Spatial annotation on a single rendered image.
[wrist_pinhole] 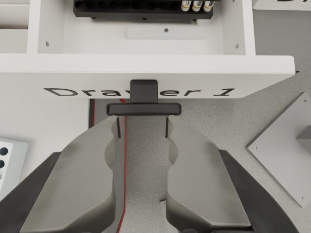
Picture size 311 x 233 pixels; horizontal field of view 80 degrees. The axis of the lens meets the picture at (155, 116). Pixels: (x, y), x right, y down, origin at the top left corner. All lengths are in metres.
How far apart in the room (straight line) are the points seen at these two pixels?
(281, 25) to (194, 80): 0.32
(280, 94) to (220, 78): 1.20
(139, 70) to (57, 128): 0.23
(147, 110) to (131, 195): 0.98
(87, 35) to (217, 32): 0.19
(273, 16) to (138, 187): 0.97
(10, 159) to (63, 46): 0.19
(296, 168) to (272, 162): 0.14
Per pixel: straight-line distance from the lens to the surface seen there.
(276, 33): 0.51
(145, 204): 1.15
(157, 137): 1.09
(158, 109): 0.18
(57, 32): 0.30
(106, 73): 0.18
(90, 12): 0.28
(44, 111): 0.38
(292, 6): 0.40
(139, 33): 0.28
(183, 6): 0.27
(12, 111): 0.41
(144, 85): 0.19
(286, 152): 1.32
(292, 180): 1.36
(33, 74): 0.21
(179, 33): 0.28
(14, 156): 0.37
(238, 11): 0.28
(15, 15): 0.46
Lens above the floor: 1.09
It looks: 83 degrees down
